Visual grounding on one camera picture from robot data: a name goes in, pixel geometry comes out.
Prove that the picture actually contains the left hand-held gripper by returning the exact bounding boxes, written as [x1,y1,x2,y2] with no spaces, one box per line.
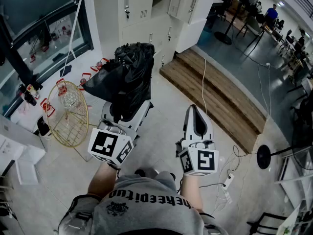
[88,100,151,166]

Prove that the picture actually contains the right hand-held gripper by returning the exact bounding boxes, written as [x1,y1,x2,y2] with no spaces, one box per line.
[176,104,220,176]

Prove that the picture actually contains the black garment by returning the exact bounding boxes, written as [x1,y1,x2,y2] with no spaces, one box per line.
[83,42,156,122]

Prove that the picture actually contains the grey metal locker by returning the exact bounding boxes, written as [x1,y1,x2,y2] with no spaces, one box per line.
[92,0,217,67]

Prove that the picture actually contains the person's left forearm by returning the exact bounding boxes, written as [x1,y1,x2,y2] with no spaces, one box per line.
[87,162,121,198]

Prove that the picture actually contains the person's right forearm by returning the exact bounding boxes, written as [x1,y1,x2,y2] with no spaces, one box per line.
[179,174,204,211]

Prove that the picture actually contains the wooden steps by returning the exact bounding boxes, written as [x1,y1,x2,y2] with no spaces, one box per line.
[159,48,267,154]

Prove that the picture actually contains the white power strip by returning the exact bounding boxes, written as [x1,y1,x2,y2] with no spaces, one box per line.
[221,173,235,191]

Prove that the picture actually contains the person's black shoe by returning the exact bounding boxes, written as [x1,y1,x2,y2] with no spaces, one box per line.
[134,168,176,181]

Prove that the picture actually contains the black round-base floor fan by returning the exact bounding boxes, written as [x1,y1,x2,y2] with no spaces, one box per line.
[256,99,313,171]

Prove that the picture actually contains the white appliance with black face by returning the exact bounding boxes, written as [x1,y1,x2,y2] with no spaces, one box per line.
[36,116,53,141]

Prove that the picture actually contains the yellow red bottle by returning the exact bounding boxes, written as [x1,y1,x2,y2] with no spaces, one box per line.
[26,84,40,100]

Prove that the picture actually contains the black standing fan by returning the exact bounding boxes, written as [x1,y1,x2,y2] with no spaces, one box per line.
[214,0,260,46]

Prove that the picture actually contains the person's grey printed shirt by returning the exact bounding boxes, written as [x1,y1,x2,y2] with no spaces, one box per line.
[57,171,228,235]

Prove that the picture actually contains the dark bottle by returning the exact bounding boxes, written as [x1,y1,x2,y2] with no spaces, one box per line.
[18,83,38,107]

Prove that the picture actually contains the large white box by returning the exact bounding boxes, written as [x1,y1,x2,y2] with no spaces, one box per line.
[0,114,47,162]

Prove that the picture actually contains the small white box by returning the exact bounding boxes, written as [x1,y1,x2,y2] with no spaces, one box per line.
[15,159,40,186]

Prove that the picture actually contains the dark-framed glass window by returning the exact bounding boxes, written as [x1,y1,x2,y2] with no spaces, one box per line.
[0,0,95,118]

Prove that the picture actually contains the pale yellow cable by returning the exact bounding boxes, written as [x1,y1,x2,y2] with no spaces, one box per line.
[201,57,208,115]

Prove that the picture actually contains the gold wire basket stand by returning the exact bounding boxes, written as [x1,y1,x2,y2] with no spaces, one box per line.
[45,80,98,148]

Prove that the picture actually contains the white floor cable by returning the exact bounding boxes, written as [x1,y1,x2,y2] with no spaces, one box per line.
[257,62,272,122]

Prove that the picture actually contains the black frame chair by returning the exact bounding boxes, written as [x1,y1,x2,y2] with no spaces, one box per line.
[235,14,266,49]

